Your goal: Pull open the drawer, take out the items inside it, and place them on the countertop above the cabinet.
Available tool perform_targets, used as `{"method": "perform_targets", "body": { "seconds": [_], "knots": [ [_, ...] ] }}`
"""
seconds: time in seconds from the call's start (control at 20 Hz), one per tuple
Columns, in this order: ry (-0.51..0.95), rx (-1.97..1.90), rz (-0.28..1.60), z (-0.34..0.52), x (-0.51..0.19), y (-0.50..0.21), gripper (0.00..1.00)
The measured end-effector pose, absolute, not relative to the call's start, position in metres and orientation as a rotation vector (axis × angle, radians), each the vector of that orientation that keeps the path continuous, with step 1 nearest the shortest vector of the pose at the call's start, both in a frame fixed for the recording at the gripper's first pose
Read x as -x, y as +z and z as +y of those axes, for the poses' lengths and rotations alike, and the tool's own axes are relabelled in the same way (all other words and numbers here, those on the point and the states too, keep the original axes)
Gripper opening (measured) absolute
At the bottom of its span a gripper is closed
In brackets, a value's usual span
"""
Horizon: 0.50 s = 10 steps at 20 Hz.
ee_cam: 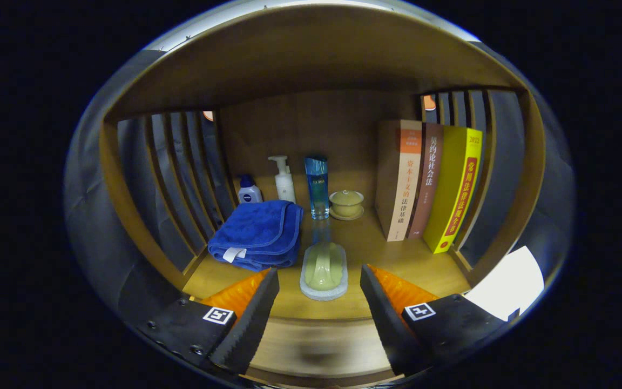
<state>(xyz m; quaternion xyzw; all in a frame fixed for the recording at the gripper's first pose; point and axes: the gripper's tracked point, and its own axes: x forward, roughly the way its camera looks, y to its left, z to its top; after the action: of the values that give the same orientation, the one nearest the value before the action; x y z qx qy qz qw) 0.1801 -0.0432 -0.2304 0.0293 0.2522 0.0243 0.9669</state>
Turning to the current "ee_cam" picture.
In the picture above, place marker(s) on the wooden drawer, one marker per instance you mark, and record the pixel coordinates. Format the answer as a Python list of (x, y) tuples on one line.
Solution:
[(322, 340)]

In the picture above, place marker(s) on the white table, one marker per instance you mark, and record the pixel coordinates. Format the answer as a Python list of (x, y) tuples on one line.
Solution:
[(511, 283)]

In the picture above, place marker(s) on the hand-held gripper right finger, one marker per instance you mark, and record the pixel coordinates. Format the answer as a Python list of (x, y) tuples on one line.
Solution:
[(392, 324)]

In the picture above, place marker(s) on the tall blue glass bottle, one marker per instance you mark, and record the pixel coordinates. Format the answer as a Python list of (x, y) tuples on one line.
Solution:
[(317, 186)]

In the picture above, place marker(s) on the yellow book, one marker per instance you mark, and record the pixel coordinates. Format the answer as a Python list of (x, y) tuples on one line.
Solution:
[(454, 189)]

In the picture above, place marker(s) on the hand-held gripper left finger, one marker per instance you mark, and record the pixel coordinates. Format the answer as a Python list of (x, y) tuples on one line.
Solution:
[(251, 324)]

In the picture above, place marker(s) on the small white blue-capped bottle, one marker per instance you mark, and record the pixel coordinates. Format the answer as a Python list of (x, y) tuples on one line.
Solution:
[(249, 193)]

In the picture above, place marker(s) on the brown book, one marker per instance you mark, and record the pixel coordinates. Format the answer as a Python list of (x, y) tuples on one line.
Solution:
[(430, 183)]

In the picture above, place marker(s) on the blue folded towel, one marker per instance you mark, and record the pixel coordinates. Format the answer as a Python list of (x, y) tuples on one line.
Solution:
[(257, 232)]

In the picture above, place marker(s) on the beige lidded tea cup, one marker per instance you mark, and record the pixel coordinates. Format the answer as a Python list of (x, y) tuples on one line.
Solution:
[(346, 204)]

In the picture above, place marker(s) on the wooden countertop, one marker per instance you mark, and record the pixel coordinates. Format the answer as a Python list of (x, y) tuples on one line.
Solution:
[(386, 259)]

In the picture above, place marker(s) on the beige book with orange band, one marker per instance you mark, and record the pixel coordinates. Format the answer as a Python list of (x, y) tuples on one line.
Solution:
[(405, 183)]

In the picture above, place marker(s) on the wooden cabinet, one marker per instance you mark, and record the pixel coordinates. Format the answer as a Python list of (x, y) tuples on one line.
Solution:
[(311, 48)]

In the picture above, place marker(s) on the white pump bottle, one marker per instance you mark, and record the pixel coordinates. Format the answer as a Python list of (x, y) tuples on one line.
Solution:
[(285, 186)]

